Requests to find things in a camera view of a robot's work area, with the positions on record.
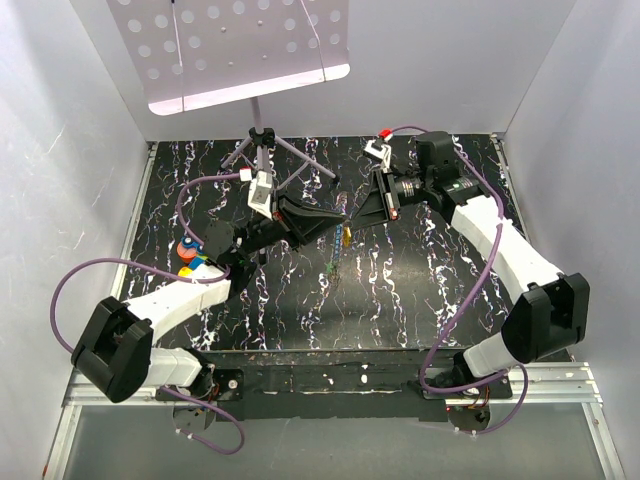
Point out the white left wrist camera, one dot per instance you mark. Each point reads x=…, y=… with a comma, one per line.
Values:
x=260, y=190

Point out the orange blue toy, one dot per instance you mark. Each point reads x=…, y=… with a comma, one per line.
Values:
x=189, y=250

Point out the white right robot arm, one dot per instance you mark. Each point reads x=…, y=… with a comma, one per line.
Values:
x=550, y=308

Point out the yellow capped key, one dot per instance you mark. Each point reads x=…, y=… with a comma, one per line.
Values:
x=346, y=236

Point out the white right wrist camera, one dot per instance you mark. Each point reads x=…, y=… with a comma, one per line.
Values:
x=380, y=150

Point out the aluminium rail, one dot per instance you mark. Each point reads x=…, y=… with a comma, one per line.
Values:
x=552, y=428

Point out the white perforated music stand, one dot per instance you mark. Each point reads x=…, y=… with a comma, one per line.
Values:
x=191, y=55

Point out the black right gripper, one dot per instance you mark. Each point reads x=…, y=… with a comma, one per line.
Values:
x=381, y=197

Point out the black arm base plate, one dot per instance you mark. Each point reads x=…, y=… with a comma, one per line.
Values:
x=318, y=384

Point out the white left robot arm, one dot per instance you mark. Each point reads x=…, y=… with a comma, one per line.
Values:
x=117, y=350

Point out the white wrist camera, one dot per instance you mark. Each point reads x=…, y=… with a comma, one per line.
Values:
x=380, y=150
x=260, y=190

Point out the yellow blue toy block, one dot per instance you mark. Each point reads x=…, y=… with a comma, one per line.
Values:
x=187, y=270

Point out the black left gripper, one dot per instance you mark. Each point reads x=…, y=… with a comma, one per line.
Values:
x=305, y=222

